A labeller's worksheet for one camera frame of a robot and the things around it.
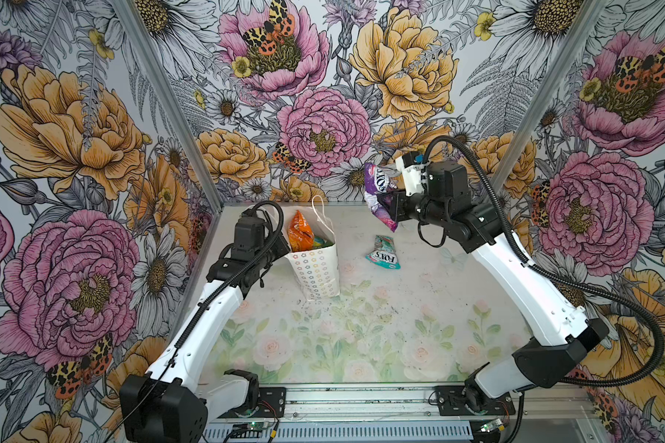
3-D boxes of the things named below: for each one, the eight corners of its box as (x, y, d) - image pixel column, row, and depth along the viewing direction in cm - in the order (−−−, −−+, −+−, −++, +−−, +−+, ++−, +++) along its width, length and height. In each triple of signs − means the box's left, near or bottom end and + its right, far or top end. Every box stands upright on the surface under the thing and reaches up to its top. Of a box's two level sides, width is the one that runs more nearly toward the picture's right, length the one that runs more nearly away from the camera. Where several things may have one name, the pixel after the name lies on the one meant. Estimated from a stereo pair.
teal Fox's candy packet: (367, 269, 103) (369, 260, 98) (365, 243, 110) (367, 234, 106) (397, 269, 103) (400, 260, 98) (393, 243, 111) (395, 234, 106)
